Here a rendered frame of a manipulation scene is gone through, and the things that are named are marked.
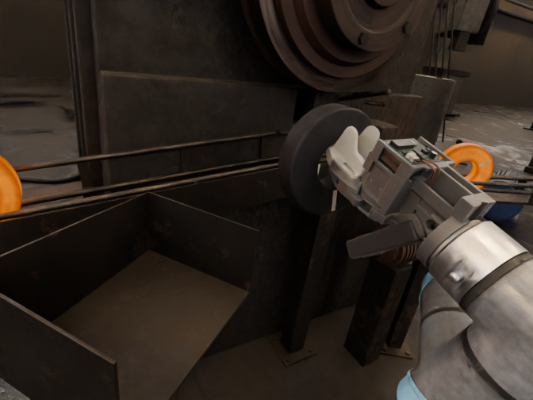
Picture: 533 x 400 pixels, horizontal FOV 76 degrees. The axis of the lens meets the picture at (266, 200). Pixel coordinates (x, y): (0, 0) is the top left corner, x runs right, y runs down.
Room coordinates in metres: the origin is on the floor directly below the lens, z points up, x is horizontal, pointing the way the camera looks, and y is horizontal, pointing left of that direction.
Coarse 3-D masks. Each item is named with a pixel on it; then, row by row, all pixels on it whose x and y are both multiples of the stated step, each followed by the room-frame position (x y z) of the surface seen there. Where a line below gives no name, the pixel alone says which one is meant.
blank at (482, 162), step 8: (456, 144) 0.99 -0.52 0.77; (464, 144) 0.98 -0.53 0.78; (472, 144) 0.97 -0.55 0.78; (448, 152) 0.97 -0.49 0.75; (456, 152) 0.97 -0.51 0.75; (464, 152) 0.96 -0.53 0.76; (472, 152) 0.96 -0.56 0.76; (480, 152) 0.96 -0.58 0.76; (488, 152) 0.96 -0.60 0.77; (456, 160) 0.97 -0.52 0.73; (464, 160) 0.97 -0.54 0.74; (472, 160) 0.96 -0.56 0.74; (480, 160) 0.96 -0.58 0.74; (488, 160) 0.96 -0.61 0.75; (472, 168) 0.99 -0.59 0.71; (480, 168) 0.96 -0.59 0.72; (488, 168) 0.96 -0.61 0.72; (472, 176) 0.97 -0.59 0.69; (480, 176) 0.96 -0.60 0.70; (488, 176) 0.96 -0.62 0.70
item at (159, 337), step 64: (0, 256) 0.29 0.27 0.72; (64, 256) 0.36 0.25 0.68; (128, 256) 0.45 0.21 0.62; (192, 256) 0.47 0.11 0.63; (0, 320) 0.24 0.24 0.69; (64, 320) 0.33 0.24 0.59; (128, 320) 0.35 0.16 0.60; (192, 320) 0.36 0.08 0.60; (64, 384) 0.21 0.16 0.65; (128, 384) 0.26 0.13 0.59
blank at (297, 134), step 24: (312, 120) 0.43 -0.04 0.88; (336, 120) 0.44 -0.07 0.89; (360, 120) 0.46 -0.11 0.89; (288, 144) 0.43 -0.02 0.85; (312, 144) 0.42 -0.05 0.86; (288, 168) 0.41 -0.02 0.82; (312, 168) 0.43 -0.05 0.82; (288, 192) 0.42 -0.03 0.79; (312, 192) 0.43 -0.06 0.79; (336, 192) 0.45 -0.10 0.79
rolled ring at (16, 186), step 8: (0, 160) 0.50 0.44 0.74; (0, 168) 0.50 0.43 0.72; (8, 168) 0.51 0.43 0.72; (0, 176) 0.50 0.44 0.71; (8, 176) 0.50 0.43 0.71; (16, 176) 0.52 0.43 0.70; (0, 184) 0.50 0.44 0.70; (8, 184) 0.50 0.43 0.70; (16, 184) 0.51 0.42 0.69; (0, 192) 0.49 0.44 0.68; (8, 192) 0.50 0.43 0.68; (16, 192) 0.51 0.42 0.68; (0, 200) 0.49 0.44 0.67; (8, 200) 0.50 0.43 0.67; (16, 200) 0.50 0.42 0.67; (0, 208) 0.49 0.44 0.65; (8, 208) 0.50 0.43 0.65; (16, 208) 0.50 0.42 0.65
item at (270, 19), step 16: (256, 0) 0.75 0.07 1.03; (272, 0) 0.74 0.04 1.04; (256, 16) 0.77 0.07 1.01; (272, 16) 0.74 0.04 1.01; (272, 32) 0.74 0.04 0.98; (272, 48) 0.78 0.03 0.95; (288, 48) 0.76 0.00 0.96; (400, 48) 0.95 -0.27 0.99; (288, 64) 0.77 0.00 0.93; (304, 64) 0.79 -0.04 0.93; (384, 64) 0.92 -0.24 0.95; (304, 80) 0.79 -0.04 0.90; (320, 80) 0.82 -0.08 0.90; (336, 80) 0.84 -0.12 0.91; (352, 80) 0.87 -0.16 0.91; (368, 80) 0.90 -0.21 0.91
